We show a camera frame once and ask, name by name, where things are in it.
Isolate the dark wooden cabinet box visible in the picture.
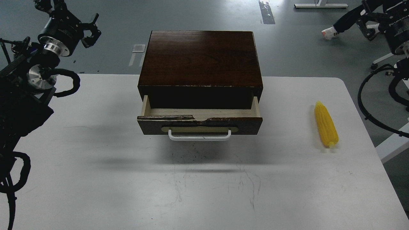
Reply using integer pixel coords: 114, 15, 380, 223
137, 30, 263, 109

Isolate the black floor tape patch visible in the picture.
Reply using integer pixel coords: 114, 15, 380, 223
258, 0, 275, 25

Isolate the yellow corn cob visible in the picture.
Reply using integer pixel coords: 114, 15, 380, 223
314, 101, 339, 148

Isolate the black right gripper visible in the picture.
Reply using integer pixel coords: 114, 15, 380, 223
356, 2, 409, 54

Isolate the wooden drawer with white handle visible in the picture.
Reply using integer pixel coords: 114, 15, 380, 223
137, 96, 263, 141

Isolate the white side table edge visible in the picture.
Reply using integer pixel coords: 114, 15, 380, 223
375, 134, 409, 164

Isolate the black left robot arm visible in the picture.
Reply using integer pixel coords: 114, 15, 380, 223
0, 0, 101, 230

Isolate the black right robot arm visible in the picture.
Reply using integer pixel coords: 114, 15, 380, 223
356, 0, 409, 138

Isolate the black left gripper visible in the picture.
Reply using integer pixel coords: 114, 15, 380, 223
34, 0, 101, 57

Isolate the white desk leg base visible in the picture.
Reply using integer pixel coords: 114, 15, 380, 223
294, 0, 349, 9

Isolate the white office chair base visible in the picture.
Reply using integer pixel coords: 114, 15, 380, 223
370, 53, 394, 70

